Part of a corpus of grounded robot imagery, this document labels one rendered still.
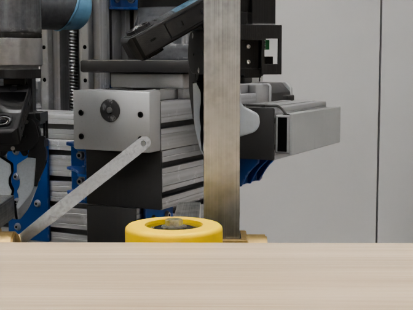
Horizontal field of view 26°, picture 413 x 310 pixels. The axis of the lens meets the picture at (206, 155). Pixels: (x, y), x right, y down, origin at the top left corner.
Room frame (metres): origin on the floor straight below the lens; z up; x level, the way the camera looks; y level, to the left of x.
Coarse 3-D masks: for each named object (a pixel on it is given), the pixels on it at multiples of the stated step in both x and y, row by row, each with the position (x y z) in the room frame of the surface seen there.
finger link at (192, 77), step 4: (192, 76) 0.98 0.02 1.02; (192, 80) 0.98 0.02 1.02; (192, 84) 0.98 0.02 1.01; (192, 88) 0.98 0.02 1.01; (192, 92) 0.98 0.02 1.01; (192, 96) 0.98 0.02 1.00; (192, 100) 0.98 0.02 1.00; (192, 104) 0.98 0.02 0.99; (192, 108) 0.98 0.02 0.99; (192, 112) 0.98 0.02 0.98; (192, 116) 0.98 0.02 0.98
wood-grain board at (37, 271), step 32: (0, 256) 0.63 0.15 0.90; (32, 256) 0.63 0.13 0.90; (64, 256) 0.63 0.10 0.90; (96, 256) 0.63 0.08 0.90; (128, 256) 0.63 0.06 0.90; (160, 256) 0.63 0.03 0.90; (192, 256) 0.63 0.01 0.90; (224, 256) 0.63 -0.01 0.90; (256, 256) 0.63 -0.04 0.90; (288, 256) 0.63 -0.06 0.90; (320, 256) 0.63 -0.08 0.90; (352, 256) 0.63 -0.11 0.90; (384, 256) 0.63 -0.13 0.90; (0, 288) 0.54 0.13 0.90; (32, 288) 0.54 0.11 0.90; (64, 288) 0.54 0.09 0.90; (96, 288) 0.54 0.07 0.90; (128, 288) 0.54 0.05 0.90; (160, 288) 0.54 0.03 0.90; (192, 288) 0.54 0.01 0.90; (224, 288) 0.54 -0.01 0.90; (256, 288) 0.54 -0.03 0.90; (288, 288) 0.54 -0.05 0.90; (320, 288) 0.54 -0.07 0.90; (352, 288) 0.54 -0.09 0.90; (384, 288) 0.54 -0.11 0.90
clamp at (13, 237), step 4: (0, 228) 0.90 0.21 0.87; (0, 232) 0.87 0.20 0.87; (4, 232) 0.87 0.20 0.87; (8, 232) 0.87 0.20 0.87; (12, 232) 0.87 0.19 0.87; (16, 232) 0.89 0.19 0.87; (0, 236) 0.87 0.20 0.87; (4, 236) 0.87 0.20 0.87; (8, 236) 0.87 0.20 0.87; (12, 236) 0.87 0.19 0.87; (16, 236) 0.88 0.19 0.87; (0, 240) 0.86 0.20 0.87; (4, 240) 0.86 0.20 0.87; (8, 240) 0.86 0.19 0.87; (12, 240) 0.86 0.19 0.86; (16, 240) 0.88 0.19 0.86
